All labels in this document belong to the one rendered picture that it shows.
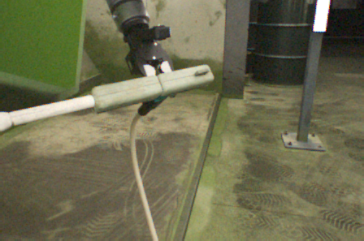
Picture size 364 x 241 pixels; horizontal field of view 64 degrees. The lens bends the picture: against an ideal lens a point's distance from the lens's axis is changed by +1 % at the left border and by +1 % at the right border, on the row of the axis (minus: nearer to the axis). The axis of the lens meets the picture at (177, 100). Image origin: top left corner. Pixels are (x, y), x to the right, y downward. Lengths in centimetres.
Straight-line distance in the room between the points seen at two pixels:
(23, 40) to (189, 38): 163
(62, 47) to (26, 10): 15
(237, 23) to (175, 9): 52
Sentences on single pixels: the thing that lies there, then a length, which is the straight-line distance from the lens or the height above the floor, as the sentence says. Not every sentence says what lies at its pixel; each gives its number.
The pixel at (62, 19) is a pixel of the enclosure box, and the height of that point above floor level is 68.
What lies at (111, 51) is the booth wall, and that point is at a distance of 267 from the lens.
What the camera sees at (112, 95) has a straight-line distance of 59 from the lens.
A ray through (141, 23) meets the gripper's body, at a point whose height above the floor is 67.
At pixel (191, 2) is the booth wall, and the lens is 244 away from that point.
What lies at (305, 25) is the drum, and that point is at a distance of 295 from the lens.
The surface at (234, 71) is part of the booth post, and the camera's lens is 244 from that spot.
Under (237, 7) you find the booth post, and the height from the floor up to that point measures 74.
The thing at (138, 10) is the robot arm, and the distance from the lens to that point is 77.
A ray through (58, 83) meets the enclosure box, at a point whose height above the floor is 48.
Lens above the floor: 70
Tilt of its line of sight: 17 degrees down
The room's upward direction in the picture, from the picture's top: straight up
